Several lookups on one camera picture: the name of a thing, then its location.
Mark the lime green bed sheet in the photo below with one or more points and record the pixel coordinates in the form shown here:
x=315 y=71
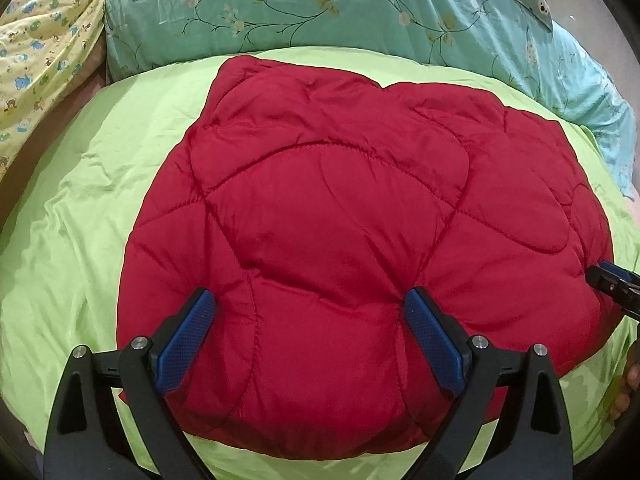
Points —
x=62 y=247

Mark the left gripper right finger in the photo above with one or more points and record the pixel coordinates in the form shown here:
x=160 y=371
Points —
x=532 y=438

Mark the red quilted puffer jacket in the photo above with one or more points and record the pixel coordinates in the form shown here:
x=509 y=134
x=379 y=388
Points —
x=309 y=201

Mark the teal floral quilt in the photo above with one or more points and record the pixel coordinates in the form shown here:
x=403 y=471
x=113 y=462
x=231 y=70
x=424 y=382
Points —
x=495 y=38

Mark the yellow cartoon print blanket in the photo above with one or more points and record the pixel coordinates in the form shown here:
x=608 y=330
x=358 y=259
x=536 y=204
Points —
x=45 y=45

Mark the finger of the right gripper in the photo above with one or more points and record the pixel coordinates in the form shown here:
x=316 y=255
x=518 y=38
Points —
x=603 y=281
x=620 y=272

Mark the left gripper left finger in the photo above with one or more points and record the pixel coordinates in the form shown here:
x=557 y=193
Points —
x=85 y=437

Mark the person's right hand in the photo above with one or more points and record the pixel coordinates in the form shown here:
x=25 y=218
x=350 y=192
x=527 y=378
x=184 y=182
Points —
x=628 y=385

